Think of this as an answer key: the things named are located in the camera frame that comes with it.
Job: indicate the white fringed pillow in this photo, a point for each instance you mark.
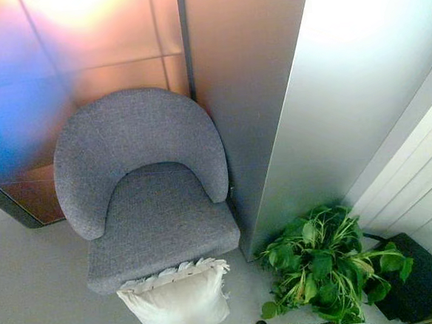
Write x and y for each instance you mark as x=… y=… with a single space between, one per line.
x=177 y=302

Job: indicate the green leafy plant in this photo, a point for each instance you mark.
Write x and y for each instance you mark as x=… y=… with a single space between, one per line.
x=319 y=262

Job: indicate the white slatted radiator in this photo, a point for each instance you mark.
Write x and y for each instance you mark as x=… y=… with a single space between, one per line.
x=417 y=177

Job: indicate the grey fabric armchair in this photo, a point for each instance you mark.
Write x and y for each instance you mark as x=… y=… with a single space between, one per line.
x=144 y=144

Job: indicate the wooden partition panel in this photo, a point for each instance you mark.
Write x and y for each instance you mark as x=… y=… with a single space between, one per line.
x=82 y=49

